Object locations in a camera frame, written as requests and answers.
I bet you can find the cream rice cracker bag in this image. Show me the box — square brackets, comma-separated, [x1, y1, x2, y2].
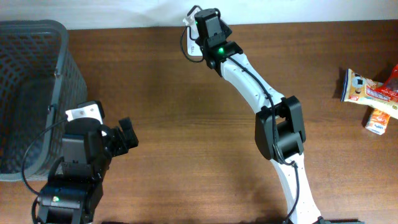
[340, 69, 397, 119]

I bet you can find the red snack bag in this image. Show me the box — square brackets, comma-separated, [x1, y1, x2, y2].
[374, 65, 397, 103]

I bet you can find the orange Kleenex tissue pack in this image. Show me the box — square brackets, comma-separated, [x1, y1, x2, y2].
[365, 109, 391, 135]

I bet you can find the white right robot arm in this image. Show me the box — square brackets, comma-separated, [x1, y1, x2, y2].
[183, 5, 325, 223]

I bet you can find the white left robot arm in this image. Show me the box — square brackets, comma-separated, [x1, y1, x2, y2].
[31, 101, 139, 224]

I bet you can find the white barcode scanner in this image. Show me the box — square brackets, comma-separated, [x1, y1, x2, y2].
[187, 28, 202, 57]

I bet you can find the grey plastic mesh basket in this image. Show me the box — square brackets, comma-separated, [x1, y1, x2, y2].
[1, 20, 87, 182]

